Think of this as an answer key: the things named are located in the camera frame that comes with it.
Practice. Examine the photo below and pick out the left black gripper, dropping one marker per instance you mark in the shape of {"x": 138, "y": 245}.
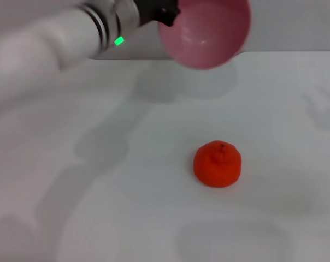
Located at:
{"x": 150, "y": 11}

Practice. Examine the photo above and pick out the pink bowl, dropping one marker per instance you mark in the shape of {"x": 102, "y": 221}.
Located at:
{"x": 208, "y": 35}

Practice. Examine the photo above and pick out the orange plush fruit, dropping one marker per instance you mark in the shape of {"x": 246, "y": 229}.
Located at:
{"x": 217, "y": 172}

